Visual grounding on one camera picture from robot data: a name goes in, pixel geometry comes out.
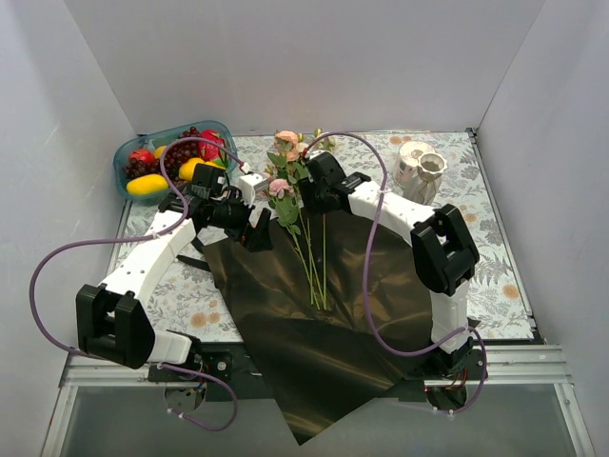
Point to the teal plastic fruit basket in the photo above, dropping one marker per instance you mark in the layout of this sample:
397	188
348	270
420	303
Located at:
171	138

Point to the small orange fruit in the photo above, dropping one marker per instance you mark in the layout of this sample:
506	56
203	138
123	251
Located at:
158	153

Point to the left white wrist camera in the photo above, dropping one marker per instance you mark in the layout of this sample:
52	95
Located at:
250	185

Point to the pink double rose stem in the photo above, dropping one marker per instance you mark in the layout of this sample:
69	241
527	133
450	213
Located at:
282	197

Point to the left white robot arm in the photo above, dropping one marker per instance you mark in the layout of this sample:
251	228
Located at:
111	320

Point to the yellow mango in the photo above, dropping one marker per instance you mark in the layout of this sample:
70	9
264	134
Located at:
146	185

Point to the dark red grapes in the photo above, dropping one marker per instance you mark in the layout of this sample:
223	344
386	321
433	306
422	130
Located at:
174	159

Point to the floral table mat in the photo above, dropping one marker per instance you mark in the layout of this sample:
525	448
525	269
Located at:
186	300

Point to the peach rose stem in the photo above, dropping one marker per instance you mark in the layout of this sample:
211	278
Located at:
285	169

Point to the white ceramic vase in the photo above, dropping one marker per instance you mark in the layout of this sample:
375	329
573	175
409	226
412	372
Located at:
425	180

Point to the white rose stem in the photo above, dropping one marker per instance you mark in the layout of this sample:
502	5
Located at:
326	144

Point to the yellow lemon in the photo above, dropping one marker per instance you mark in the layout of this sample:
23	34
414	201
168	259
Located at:
186	170

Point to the aluminium rail frame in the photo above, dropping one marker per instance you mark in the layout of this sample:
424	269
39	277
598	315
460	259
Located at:
527	406

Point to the pink dragon fruit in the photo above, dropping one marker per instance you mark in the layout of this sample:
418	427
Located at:
211	149

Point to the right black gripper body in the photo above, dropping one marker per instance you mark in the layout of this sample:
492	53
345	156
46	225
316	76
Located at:
311	195

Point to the cream bud flower stem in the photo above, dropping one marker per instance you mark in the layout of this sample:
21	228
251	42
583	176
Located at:
317	281

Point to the red apple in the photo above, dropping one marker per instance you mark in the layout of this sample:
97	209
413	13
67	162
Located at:
141	157

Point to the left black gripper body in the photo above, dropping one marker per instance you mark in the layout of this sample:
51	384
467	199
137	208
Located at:
250	226

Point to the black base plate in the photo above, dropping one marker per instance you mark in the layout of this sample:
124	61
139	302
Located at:
219	366

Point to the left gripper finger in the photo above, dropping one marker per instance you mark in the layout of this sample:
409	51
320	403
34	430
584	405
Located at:
260	232
256	242

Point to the black paper cone wrapper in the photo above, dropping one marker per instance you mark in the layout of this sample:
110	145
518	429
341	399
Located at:
322	365

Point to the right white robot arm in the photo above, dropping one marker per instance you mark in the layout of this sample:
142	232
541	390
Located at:
444	252

